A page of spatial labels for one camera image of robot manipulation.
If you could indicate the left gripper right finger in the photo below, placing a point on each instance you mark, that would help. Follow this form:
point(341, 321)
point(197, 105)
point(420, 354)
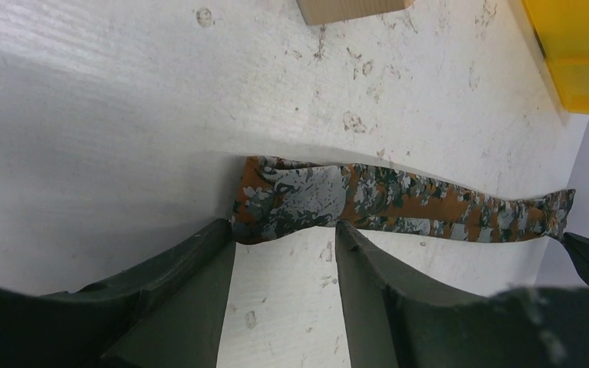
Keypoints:
point(397, 316)

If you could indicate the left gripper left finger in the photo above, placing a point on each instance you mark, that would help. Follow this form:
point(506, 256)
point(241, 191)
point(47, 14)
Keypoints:
point(167, 311)

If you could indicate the orange grey floral tie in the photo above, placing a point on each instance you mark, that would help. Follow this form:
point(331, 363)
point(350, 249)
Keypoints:
point(277, 197)

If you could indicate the yellow plastic bin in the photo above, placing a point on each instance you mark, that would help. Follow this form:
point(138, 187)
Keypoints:
point(562, 30)

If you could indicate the wooden compartment tray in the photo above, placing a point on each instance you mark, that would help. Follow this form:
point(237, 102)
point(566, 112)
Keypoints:
point(320, 12)

